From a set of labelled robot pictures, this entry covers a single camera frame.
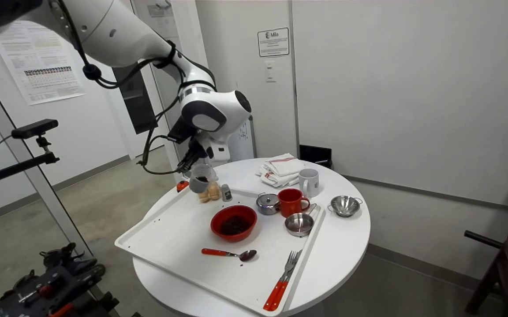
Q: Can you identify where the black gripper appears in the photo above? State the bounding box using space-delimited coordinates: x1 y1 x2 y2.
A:
176 134 230 172

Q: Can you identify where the clear plastic measuring jug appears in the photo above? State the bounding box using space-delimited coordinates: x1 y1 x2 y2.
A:
188 163 216 193

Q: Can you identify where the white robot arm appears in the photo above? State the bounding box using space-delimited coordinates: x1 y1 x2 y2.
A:
0 0 251 172

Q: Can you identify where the red bowl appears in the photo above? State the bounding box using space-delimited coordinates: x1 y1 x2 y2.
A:
209 204 257 243

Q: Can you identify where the small steel lidded bowl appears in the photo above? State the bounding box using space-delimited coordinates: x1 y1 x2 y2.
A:
255 193 278 215

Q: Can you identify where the orange round object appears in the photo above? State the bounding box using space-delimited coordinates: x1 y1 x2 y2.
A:
176 179 188 192

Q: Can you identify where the bag of bread rolls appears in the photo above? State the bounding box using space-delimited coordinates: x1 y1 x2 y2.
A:
199 183 221 202

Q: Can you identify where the white red striped cloth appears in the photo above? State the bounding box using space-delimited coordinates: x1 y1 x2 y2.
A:
255 153 301 188

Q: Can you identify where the red mug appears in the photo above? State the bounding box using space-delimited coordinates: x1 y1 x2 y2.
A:
276 188 310 216

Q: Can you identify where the white plastic tray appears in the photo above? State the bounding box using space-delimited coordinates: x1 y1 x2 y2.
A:
114 190 324 317

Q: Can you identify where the white round table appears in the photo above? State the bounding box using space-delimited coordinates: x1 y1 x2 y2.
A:
128 167 370 317

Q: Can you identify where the black tool cart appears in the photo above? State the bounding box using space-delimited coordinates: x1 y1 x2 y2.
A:
0 243 117 317

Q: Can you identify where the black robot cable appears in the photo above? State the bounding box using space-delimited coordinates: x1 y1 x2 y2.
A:
52 0 216 176

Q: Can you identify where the white light switch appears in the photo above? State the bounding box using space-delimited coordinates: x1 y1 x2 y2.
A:
264 65 276 82

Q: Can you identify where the red handled metal spoon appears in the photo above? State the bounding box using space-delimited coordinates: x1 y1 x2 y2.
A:
200 248 257 262

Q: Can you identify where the wall sign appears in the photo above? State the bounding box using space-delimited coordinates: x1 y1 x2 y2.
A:
257 28 289 58

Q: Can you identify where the black camera on tripod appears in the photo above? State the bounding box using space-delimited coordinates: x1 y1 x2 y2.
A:
0 118 61 192

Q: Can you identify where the red handled knife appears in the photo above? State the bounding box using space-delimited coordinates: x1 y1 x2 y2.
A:
262 250 301 311

